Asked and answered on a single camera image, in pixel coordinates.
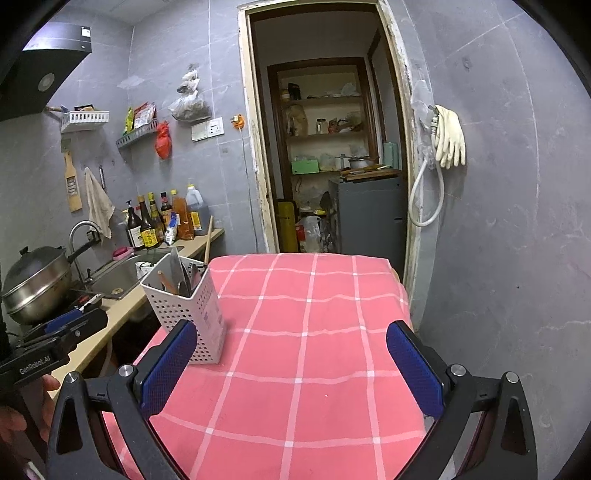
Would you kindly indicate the white perforated utensil holder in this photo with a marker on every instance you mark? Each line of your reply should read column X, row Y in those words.
column 201, row 308

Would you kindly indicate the wooden pantry shelf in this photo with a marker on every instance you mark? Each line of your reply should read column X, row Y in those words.
column 322, row 109

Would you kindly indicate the large oil jug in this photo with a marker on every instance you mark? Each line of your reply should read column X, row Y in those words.
column 198, row 210

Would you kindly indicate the dark red-cap bottle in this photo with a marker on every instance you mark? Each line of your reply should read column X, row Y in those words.
column 165, row 209

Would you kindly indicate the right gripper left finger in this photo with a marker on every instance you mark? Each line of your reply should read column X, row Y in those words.
column 80, row 446

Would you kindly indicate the black pump bottle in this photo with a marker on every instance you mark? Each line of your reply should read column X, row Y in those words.
column 134, row 228

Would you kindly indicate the pink checked tablecloth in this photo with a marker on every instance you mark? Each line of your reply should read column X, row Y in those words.
column 306, row 387

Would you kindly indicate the beige hanging towel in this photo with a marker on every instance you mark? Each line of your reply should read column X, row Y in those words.
column 100, row 207

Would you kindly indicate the orange sauce bottle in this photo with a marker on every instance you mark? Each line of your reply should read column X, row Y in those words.
column 185, row 229

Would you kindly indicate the red plastic bag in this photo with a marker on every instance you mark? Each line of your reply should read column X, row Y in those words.
column 163, row 144

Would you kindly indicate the steel sink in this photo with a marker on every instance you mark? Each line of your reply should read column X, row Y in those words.
column 117, row 278

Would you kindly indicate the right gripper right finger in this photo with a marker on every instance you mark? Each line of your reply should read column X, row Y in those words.
column 503, row 445

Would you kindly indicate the clear bag of dried goods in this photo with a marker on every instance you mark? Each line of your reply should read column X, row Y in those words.
column 190, row 106

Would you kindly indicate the dark soy sauce bottle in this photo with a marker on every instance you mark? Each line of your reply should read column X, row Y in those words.
column 147, row 229

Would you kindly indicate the wooden grater board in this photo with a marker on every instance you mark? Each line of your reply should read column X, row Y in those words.
column 72, row 187

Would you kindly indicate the grey cabinet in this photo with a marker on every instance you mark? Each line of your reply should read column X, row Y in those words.
column 369, row 218

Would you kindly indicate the black range hood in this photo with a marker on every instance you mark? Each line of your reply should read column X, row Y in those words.
column 44, row 64

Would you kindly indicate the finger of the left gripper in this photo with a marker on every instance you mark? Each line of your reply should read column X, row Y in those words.
column 64, row 319
column 69, row 336

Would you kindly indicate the grey wall shelf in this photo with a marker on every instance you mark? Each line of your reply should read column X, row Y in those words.
column 132, row 137

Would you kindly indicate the chrome faucet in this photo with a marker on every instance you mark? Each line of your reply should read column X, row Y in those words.
column 93, row 238

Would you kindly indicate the black-handled kitchen knife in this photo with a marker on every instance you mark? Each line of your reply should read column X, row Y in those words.
column 178, row 273

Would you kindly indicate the white wall rack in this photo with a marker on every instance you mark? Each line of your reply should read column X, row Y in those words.
column 83, row 120

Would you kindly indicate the large silver metal spoon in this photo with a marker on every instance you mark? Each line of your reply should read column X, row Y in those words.
column 196, row 272

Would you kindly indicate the wooden rolling pin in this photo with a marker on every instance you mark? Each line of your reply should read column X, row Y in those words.
column 207, row 249

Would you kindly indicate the cream rubber gloves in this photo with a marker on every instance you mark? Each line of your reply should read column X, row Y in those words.
column 449, row 143

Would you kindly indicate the yellow container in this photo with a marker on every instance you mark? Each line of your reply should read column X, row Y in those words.
column 286, row 226

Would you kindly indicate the orange wall hook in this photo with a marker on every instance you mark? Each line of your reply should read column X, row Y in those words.
column 238, row 121

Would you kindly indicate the dark yellow-cap bottle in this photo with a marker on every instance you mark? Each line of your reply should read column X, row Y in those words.
column 156, row 217

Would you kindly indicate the wooden countertop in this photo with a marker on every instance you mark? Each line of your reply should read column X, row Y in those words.
column 119, row 311

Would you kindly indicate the steel pot with lid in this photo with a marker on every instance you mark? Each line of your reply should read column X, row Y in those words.
column 36, row 283

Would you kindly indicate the person's left hand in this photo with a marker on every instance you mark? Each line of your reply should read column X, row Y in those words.
column 34, row 399

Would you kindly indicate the green box on shelf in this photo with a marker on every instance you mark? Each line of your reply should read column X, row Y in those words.
column 304, row 167

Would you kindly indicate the white wall socket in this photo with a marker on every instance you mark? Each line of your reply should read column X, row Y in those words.
column 207, row 129

